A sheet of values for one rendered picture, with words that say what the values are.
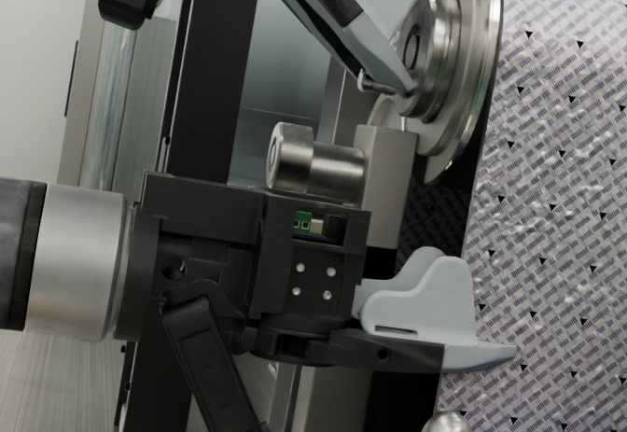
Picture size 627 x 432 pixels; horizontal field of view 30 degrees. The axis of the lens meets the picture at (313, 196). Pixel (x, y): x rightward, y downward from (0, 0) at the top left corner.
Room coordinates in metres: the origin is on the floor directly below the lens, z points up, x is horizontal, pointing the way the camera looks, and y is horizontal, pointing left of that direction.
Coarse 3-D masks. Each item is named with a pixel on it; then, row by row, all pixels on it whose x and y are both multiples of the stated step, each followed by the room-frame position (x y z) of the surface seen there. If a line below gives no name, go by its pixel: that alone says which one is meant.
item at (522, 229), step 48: (480, 192) 0.62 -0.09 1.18; (528, 192) 0.63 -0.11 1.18; (576, 192) 0.63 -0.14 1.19; (624, 192) 0.64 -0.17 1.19; (480, 240) 0.62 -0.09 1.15; (528, 240) 0.63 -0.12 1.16; (576, 240) 0.63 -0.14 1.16; (624, 240) 0.64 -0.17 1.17; (480, 288) 0.62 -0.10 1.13; (528, 288) 0.63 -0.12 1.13; (576, 288) 0.63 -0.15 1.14; (624, 288) 0.64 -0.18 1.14; (480, 336) 0.62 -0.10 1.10; (528, 336) 0.63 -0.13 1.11; (576, 336) 0.63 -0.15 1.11; (624, 336) 0.64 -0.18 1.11; (480, 384) 0.62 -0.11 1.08; (528, 384) 0.63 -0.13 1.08; (576, 384) 0.64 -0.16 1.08; (624, 384) 0.64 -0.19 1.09
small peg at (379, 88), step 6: (360, 72) 0.67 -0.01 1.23; (366, 72) 0.66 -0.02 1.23; (360, 78) 0.66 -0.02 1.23; (366, 78) 0.66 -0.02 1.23; (360, 84) 0.66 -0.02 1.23; (366, 84) 0.66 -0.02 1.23; (372, 84) 0.66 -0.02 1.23; (378, 84) 0.66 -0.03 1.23; (384, 84) 0.66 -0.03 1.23; (360, 90) 0.66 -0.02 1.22; (366, 90) 0.66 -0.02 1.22; (372, 90) 0.66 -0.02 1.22; (378, 90) 0.66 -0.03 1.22; (384, 90) 0.66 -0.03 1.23; (390, 90) 0.66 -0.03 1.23; (396, 90) 0.66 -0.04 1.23; (396, 96) 0.67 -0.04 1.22; (402, 96) 0.67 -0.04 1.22
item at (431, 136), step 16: (464, 0) 0.65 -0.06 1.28; (480, 0) 0.63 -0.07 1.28; (464, 16) 0.64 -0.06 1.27; (480, 16) 0.63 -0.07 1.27; (464, 32) 0.64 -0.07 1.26; (464, 48) 0.63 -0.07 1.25; (496, 48) 0.63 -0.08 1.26; (464, 64) 0.63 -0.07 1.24; (464, 80) 0.63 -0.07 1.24; (448, 96) 0.65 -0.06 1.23; (464, 96) 0.63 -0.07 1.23; (448, 112) 0.64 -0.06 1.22; (480, 112) 0.63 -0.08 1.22; (416, 128) 0.70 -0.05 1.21; (432, 128) 0.66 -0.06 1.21; (448, 128) 0.64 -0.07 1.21; (480, 128) 0.64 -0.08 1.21; (416, 144) 0.69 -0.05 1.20; (432, 144) 0.66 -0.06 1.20; (480, 144) 0.65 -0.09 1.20; (464, 160) 0.67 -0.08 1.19
